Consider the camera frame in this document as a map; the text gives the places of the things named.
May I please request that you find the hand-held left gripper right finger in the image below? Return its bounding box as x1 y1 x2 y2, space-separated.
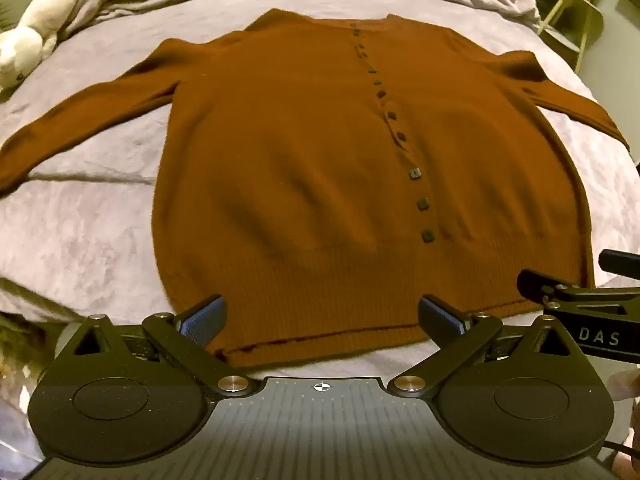
391 293 587 398

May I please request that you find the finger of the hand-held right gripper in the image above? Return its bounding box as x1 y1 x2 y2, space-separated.
598 248 640 277
517 268 640 312

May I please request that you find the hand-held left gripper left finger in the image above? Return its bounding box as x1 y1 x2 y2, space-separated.
55 294 256 402

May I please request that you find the brown button cardigan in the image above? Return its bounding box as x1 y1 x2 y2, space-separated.
0 7 632 370

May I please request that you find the person's right hand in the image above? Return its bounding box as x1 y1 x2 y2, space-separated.
607 369 640 402

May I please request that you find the lavender bed sheet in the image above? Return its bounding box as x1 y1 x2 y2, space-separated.
0 7 640 383

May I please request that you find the yellow side table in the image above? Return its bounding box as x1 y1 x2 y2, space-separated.
537 0 604 74

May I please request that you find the white plush toy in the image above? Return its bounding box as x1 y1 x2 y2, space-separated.
0 0 116 92

